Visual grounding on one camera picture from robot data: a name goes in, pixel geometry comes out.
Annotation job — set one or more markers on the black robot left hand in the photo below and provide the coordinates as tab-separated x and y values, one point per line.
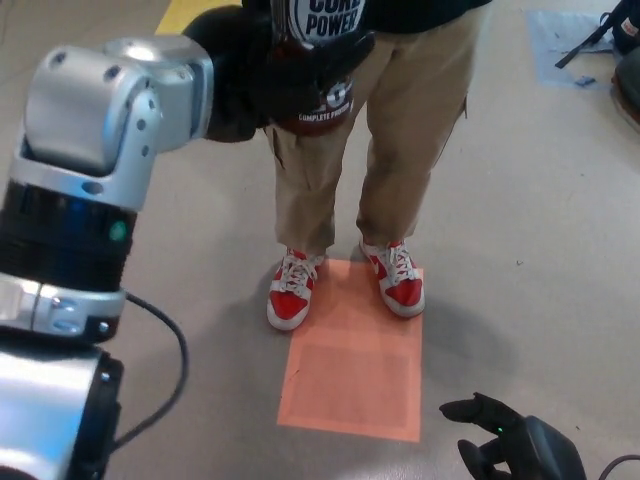
245	75

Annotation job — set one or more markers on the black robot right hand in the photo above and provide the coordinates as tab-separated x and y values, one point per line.
535	450

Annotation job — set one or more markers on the brown protein shake bottle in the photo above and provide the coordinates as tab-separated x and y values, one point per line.
325	20

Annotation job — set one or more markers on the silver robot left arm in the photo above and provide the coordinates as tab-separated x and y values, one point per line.
100	125

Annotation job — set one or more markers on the yellow paper floor sheet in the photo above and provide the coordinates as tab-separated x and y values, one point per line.
175	17

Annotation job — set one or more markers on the khaki cargo trousers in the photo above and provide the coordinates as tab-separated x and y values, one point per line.
400	125

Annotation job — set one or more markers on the black shirt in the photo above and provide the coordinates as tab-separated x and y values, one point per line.
425	12

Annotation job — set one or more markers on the orange paper floor sheet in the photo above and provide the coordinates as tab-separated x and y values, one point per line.
350	380

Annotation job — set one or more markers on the red white sneaker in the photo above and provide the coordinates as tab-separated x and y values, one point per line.
405	292
287	307

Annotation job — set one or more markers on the blue paper floor sheet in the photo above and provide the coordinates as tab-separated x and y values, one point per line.
555	40

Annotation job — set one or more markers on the small blue tape scrap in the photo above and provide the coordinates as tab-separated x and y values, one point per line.
584	80

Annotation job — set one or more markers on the dark round chair base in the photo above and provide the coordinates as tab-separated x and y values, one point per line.
629	90

